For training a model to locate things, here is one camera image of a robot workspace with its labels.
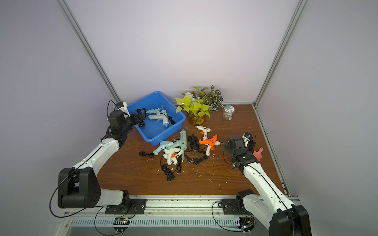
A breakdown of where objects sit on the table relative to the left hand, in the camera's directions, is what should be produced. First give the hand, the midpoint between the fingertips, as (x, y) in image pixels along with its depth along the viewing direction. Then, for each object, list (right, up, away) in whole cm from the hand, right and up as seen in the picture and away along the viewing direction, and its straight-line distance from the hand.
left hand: (142, 110), depth 84 cm
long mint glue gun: (+23, -21, +8) cm, 32 cm away
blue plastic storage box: (+2, -15, +22) cm, 27 cm away
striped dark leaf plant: (+44, +7, +8) cm, 45 cm away
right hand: (+55, -19, -2) cm, 59 cm away
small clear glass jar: (+56, 0, +22) cm, 60 cm away
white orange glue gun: (+17, -27, +4) cm, 32 cm away
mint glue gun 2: (+1, +1, +29) cm, 29 cm away
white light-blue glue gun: (+7, -4, +25) cm, 26 cm away
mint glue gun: (+11, -22, +10) cm, 26 cm away
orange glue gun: (+42, -20, +8) cm, 47 cm away
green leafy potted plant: (+32, +4, +5) cm, 32 cm away
